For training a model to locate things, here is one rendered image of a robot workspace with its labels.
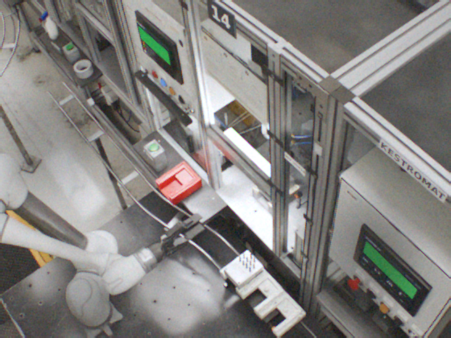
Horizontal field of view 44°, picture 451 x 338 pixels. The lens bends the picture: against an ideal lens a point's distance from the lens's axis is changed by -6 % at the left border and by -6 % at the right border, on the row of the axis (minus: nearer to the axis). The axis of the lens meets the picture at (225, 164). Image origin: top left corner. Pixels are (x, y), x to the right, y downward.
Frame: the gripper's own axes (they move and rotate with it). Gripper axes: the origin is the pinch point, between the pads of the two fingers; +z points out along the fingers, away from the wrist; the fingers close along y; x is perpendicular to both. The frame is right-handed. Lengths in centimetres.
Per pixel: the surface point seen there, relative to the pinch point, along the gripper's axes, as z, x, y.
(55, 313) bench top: -66, 27, -44
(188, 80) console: 20, 23, 46
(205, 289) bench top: -5.3, -5.7, -44.3
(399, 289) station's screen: 18, -76, 46
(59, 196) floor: -29, 132, -113
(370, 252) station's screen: 18, -64, 50
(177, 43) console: 20, 26, 61
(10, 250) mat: -74, 117, -111
